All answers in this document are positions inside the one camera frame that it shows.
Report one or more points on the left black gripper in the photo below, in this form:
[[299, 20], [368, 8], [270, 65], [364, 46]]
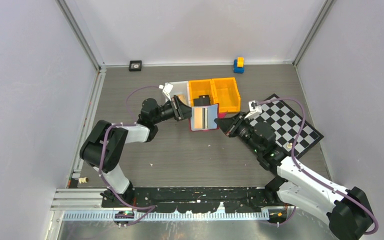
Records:
[[180, 111]]

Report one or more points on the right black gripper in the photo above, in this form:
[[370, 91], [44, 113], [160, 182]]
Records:
[[230, 125]]

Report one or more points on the red card holder wallet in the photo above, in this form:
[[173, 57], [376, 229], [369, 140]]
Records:
[[213, 113]]

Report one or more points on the dark grey credit card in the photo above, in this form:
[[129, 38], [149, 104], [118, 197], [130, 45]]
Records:
[[202, 101]]

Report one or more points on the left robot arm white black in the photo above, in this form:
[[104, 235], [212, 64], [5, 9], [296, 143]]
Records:
[[103, 147]]

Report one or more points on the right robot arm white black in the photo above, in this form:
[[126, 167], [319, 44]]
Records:
[[347, 212]]

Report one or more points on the orange bin with cards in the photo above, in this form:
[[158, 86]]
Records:
[[201, 87]]

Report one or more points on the white plastic bin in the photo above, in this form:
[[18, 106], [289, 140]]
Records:
[[181, 87]]

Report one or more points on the empty orange bin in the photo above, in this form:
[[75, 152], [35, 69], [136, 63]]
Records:
[[226, 94]]

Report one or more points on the blue yellow toy block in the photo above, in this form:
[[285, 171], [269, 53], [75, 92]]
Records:
[[239, 65]]

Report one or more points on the small black square box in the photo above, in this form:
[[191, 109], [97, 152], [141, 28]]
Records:
[[135, 65]]

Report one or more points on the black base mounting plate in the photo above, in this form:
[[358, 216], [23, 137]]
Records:
[[195, 200]]

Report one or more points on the small beige spool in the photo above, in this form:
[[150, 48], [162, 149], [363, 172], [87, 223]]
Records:
[[83, 180]]

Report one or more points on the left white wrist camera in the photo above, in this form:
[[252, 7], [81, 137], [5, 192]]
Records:
[[166, 90]]

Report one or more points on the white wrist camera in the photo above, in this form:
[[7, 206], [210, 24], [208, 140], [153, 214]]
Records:
[[255, 110], [166, 90]]

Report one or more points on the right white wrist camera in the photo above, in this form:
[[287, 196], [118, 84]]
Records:
[[255, 110]]

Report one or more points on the aluminium rail frame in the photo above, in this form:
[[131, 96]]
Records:
[[82, 204]]

